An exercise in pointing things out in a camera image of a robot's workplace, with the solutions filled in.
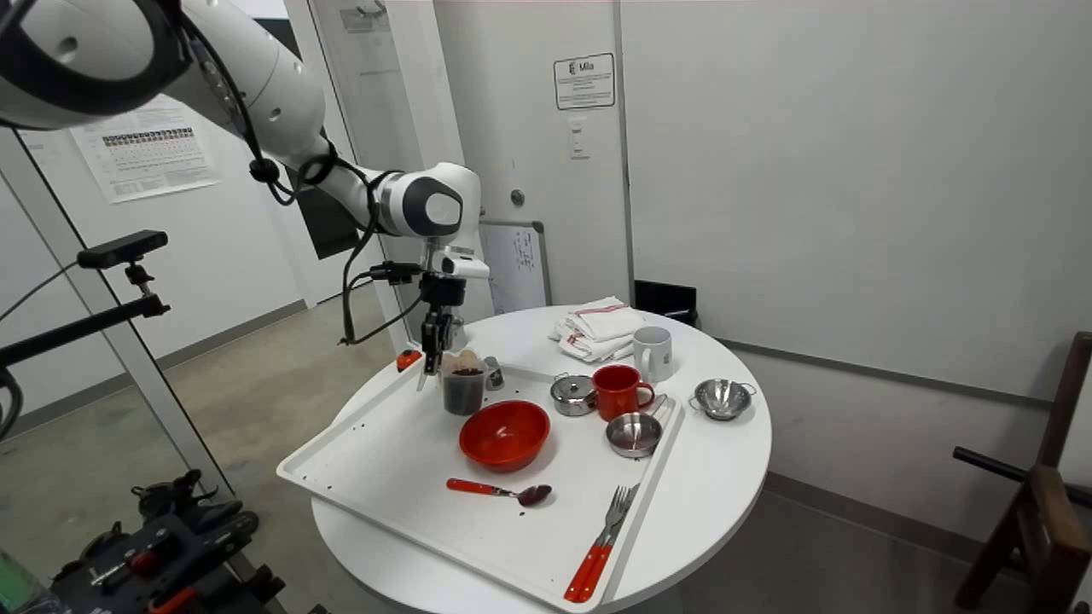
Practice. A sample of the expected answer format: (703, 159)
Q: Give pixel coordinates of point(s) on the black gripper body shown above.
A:
(443, 297)

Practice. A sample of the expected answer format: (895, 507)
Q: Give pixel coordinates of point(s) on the small dark cup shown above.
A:
(462, 393)

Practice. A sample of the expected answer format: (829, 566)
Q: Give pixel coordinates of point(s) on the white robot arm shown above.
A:
(260, 90)

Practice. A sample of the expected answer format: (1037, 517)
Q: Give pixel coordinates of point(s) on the small grey salt shaker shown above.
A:
(493, 372)

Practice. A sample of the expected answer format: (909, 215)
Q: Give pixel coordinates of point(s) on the small framed glass panel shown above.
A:
(516, 267)

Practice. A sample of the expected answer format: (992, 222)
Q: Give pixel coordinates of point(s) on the red bowl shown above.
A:
(508, 439)

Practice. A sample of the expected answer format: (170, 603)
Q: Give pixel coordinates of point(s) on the white plastic tray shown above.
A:
(387, 456)

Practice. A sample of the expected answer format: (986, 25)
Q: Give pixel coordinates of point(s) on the dark window panel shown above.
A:
(330, 227)

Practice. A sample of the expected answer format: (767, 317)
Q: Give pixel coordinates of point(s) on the small steel bowl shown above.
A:
(571, 398)
(724, 399)

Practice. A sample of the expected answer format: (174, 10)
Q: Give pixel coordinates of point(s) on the white cloth with red stripes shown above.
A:
(597, 326)

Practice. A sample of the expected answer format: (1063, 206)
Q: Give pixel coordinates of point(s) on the red mug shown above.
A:
(619, 393)

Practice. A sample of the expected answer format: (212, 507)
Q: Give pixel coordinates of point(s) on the steel cup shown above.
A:
(633, 433)

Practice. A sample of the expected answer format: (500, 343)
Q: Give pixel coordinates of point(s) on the black box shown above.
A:
(667, 300)

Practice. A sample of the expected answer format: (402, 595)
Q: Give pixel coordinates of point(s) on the white door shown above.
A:
(396, 68)

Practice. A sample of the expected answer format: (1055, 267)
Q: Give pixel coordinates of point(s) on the grey metal pole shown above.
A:
(171, 393)

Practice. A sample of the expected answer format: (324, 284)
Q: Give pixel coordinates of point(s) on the paper poster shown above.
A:
(149, 159)

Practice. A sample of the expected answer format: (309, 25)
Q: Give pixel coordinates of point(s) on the black tool pile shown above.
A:
(171, 556)

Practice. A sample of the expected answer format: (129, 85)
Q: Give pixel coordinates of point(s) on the green object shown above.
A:
(15, 583)

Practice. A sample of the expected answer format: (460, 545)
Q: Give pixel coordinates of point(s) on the dark wooden chair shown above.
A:
(1052, 523)

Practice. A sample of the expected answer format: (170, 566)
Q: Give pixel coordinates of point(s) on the white wall sign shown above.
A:
(586, 78)

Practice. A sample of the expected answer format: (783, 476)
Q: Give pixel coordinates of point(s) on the black camera on stand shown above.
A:
(124, 246)

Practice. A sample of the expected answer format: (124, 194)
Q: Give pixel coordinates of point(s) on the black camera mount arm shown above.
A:
(80, 326)

